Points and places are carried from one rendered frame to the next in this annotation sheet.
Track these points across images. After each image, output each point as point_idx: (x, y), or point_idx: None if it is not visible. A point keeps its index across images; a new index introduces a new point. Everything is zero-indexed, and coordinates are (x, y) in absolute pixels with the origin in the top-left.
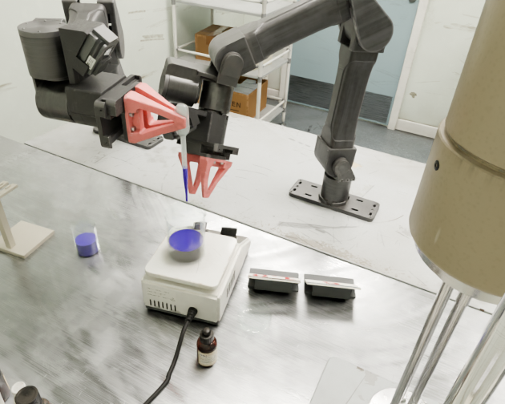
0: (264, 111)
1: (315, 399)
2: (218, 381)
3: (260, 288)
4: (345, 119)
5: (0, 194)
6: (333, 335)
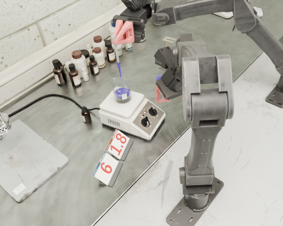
0: None
1: (53, 148)
2: (76, 122)
3: None
4: (190, 150)
5: (164, 40)
6: (80, 165)
